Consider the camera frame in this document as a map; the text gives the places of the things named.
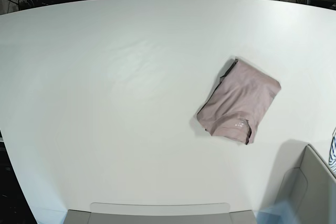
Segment mauve pink T-shirt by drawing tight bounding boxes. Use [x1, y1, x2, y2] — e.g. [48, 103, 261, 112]
[196, 58, 281, 145]

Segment grey tray at bottom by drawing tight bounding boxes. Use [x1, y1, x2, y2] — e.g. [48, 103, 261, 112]
[64, 202, 257, 223]

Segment blue plastic item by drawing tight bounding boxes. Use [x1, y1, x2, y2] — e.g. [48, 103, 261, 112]
[255, 201, 296, 224]

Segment grey cardboard box right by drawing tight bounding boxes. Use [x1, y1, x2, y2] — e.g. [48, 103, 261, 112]
[269, 144, 335, 223]

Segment blue striped cloth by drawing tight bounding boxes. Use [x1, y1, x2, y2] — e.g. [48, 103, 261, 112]
[328, 129, 336, 174]

